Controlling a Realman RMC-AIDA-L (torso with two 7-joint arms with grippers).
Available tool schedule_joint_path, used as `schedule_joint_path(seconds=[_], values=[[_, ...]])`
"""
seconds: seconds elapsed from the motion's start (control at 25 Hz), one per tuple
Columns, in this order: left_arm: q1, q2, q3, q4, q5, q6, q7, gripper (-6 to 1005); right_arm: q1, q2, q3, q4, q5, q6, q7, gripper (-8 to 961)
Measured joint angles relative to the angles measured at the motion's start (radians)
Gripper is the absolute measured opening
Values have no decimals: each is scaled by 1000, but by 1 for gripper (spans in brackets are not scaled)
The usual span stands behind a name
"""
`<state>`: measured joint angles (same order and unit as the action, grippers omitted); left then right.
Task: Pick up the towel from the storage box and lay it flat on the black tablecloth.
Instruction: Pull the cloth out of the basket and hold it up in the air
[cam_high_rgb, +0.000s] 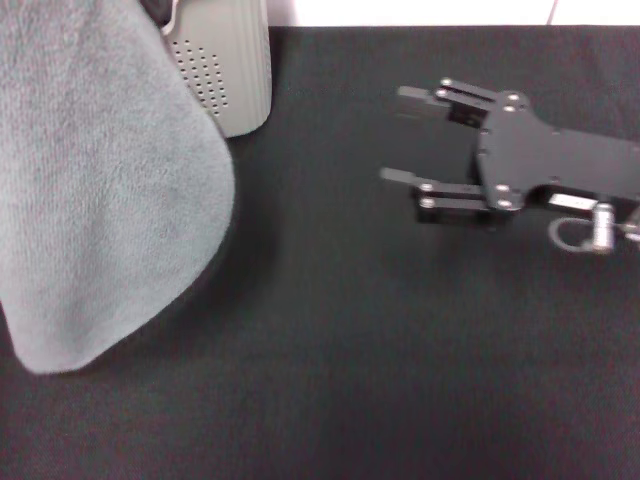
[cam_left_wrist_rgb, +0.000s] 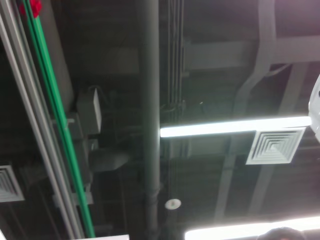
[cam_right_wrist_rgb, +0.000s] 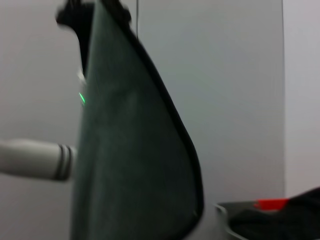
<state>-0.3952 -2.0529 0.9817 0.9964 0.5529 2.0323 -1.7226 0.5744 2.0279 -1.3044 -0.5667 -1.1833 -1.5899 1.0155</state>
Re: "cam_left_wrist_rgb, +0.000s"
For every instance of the grey junction box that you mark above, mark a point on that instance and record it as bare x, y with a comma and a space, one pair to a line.
90, 112

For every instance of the thick grey ceiling pipe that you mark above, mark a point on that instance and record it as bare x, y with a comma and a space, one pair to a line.
150, 100

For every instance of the linear ceiling light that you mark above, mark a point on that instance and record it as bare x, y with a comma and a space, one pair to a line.
212, 127
237, 228

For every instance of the round white ceiling sensor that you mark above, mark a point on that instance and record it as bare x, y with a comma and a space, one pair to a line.
173, 204

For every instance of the green ceiling pipe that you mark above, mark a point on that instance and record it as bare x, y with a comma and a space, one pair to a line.
53, 100
60, 100

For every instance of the white square air diffuser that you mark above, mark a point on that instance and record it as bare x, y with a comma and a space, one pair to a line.
275, 146
8, 183

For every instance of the white robot housing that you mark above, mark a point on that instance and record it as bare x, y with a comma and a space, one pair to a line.
315, 110

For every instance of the dark-haired person head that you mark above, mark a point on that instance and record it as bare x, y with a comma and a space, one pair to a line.
282, 235

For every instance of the red pipe clamp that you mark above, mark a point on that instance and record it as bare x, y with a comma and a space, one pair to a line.
31, 7

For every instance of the grey air duct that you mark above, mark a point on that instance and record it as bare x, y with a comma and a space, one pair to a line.
107, 160

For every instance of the grey aluminium rail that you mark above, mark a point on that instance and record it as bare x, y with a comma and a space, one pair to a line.
38, 125

